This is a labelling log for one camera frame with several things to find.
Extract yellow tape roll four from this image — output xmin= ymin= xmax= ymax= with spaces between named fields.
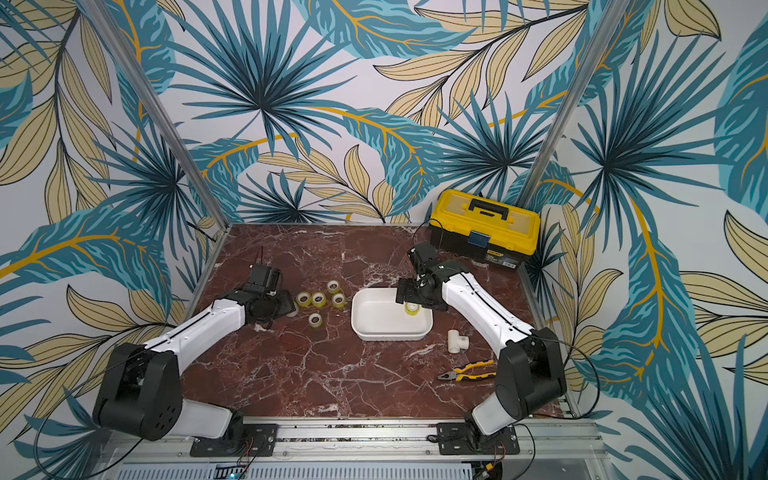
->
xmin=295 ymin=291 xmax=312 ymax=308

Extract yellow tape roll six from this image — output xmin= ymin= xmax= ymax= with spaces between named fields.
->
xmin=404 ymin=303 xmax=421 ymax=316

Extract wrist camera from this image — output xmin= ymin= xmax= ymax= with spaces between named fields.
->
xmin=408 ymin=243 xmax=440 ymax=275
xmin=246 ymin=263 xmax=282 ymax=295

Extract yellow tape roll two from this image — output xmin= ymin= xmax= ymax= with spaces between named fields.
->
xmin=311 ymin=292 xmax=327 ymax=308

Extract white PVC pipe fitting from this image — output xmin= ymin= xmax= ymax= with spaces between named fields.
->
xmin=447 ymin=330 xmax=470 ymax=354

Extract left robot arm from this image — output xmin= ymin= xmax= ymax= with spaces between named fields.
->
xmin=92 ymin=286 xmax=296 ymax=448

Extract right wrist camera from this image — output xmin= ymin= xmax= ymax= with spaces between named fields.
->
xmin=408 ymin=243 xmax=440 ymax=275

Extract yellow tape roll three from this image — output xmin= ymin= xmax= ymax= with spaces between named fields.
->
xmin=331 ymin=292 xmax=347 ymax=309

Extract yellow black pliers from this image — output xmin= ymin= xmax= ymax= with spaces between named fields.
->
xmin=437 ymin=360 xmax=496 ymax=382

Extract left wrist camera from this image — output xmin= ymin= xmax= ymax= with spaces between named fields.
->
xmin=246 ymin=263 xmax=282 ymax=295

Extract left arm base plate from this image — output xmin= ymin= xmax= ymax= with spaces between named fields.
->
xmin=190 ymin=423 xmax=279 ymax=458

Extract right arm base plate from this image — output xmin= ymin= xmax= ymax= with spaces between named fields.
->
xmin=427 ymin=422 xmax=520 ymax=456

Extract yellow tape roll five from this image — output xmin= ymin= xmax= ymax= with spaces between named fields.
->
xmin=308 ymin=312 xmax=324 ymax=328

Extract yellow tape roll one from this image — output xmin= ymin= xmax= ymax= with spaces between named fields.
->
xmin=326 ymin=280 xmax=341 ymax=295

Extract white plastic storage box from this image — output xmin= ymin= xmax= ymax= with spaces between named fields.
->
xmin=351 ymin=288 xmax=434 ymax=341

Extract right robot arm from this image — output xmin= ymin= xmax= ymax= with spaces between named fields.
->
xmin=396 ymin=261 xmax=567 ymax=436

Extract yellow black toolbox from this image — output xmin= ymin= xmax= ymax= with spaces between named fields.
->
xmin=428 ymin=190 xmax=541 ymax=270

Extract aluminium front rail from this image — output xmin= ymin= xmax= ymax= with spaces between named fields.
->
xmin=97 ymin=417 xmax=618 ymax=479

